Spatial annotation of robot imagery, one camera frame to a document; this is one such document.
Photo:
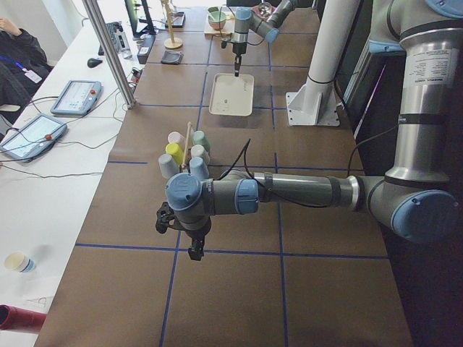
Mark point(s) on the wooden cutting board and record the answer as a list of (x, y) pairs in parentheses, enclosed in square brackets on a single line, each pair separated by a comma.
[(227, 29)]

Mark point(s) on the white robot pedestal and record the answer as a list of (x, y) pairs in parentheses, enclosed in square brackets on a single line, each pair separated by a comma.
[(314, 104)]

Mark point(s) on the person in black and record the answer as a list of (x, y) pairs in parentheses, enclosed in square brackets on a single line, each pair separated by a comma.
[(24, 67)]

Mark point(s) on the cream cup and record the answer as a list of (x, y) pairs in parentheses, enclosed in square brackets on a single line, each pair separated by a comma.
[(199, 151)]

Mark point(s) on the paper cup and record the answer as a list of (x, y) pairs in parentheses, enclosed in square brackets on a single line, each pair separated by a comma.
[(19, 262)]

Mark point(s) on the green cup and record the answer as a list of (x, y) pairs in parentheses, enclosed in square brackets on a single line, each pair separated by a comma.
[(200, 138)]

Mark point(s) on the white wire cup rack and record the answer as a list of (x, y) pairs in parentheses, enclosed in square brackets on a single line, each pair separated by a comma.
[(187, 148)]

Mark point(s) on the cream rabbit tray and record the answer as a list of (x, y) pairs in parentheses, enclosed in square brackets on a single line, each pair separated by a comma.
[(231, 95)]

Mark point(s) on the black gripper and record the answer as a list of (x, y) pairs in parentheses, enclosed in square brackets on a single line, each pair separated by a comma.
[(198, 234)]

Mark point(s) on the wooden mug tree stand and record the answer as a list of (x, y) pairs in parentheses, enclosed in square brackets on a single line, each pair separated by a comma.
[(171, 42)]

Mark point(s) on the teach pendant far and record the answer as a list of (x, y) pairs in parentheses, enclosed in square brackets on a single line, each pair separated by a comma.
[(77, 98)]

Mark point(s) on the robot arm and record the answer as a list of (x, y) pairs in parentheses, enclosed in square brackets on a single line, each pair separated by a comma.
[(234, 192), (272, 136)]

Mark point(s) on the green bowl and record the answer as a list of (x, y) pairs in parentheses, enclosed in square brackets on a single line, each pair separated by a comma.
[(216, 18)]

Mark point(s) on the black box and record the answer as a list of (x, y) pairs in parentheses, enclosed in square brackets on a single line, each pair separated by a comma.
[(144, 46)]

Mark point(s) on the aluminium frame post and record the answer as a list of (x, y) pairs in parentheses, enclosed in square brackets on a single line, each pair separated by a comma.
[(96, 18)]

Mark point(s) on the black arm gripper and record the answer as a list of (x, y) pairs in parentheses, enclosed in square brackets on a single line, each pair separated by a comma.
[(237, 49)]

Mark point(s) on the grey cup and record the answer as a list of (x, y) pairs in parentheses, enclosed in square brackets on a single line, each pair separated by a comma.
[(168, 166)]

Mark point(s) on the teach pendant near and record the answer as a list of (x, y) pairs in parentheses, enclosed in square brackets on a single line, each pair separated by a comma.
[(34, 138)]

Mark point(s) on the red bottle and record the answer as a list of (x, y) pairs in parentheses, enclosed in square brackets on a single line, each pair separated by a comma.
[(21, 320)]

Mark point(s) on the computer mouse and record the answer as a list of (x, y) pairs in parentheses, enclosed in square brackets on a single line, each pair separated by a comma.
[(94, 62)]

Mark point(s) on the pink bowl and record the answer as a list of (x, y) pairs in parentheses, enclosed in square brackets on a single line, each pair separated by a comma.
[(264, 9)]

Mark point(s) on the yellow cup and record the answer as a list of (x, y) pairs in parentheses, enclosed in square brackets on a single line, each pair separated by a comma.
[(175, 150)]

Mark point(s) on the pink cup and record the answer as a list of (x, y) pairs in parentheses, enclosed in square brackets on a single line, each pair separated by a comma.
[(176, 137)]

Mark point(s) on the grey folded cloth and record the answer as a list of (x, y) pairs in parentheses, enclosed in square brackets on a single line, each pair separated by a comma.
[(172, 57)]

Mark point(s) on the teach pendant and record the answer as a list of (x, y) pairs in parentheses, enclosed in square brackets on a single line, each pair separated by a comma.
[(34, 138), (77, 98)]

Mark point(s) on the light blue cup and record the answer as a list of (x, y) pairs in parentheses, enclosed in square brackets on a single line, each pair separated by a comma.
[(198, 168)]

